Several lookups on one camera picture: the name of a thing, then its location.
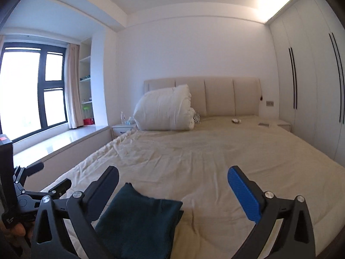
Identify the black wardrobe handle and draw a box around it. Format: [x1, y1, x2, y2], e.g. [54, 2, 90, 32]
[288, 47, 295, 109]
[290, 47, 298, 110]
[331, 32, 345, 125]
[328, 33, 342, 123]

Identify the white wall shelf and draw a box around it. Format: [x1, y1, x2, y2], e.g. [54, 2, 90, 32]
[78, 38, 95, 126]

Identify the black framed window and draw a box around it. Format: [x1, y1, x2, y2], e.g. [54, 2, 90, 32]
[0, 41, 68, 144]

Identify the dark teal cloth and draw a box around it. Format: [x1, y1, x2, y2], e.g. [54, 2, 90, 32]
[94, 183, 184, 259]

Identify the white nightstand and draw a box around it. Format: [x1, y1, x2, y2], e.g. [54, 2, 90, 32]
[111, 122, 138, 141]

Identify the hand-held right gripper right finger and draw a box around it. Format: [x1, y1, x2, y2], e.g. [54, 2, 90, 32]
[227, 165, 316, 259]

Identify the beige padded headboard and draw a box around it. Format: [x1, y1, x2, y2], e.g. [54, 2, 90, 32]
[143, 77, 263, 118]

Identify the white folded duvet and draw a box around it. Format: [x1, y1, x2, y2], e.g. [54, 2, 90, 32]
[133, 84, 196, 131]

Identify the person's left hand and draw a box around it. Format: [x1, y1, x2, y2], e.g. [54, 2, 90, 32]
[0, 219, 34, 245]

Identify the white window bench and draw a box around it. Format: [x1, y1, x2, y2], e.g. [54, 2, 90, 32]
[12, 125, 113, 169]

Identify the white wardrobe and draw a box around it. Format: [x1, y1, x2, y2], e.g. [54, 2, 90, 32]
[268, 0, 345, 166]

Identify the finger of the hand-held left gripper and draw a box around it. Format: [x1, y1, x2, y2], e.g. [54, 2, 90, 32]
[13, 162, 45, 192]
[23, 178, 72, 200]

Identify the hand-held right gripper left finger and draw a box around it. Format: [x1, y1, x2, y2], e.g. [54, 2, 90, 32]
[31, 165, 120, 259]

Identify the bed with beige sheet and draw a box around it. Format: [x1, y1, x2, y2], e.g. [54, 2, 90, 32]
[40, 115, 340, 259]

